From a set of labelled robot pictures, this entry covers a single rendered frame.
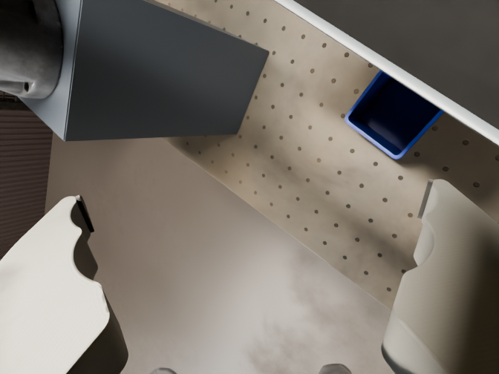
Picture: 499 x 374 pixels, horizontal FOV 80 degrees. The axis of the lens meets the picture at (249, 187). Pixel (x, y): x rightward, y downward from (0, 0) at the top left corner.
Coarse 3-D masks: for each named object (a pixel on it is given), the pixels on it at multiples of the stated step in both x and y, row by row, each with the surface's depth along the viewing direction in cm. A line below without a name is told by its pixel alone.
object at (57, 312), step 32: (64, 224) 10; (32, 256) 8; (64, 256) 8; (0, 288) 7; (32, 288) 7; (64, 288) 7; (96, 288) 7; (0, 320) 7; (32, 320) 7; (64, 320) 7; (96, 320) 7; (0, 352) 6; (32, 352) 6; (64, 352) 6; (96, 352) 6
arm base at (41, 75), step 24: (0, 0) 33; (24, 0) 34; (48, 0) 35; (0, 24) 32; (24, 24) 33; (48, 24) 35; (0, 48) 33; (24, 48) 34; (48, 48) 36; (0, 72) 35; (24, 72) 36; (48, 72) 37; (24, 96) 40
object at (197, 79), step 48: (96, 0) 34; (144, 0) 40; (96, 48) 37; (144, 48) 42; (192, 48) 48; (240, 48) 57; (48, 96) 41; (96, 96) 41; (144, 96) 47; (192, 96) 55; (240, 96) 66
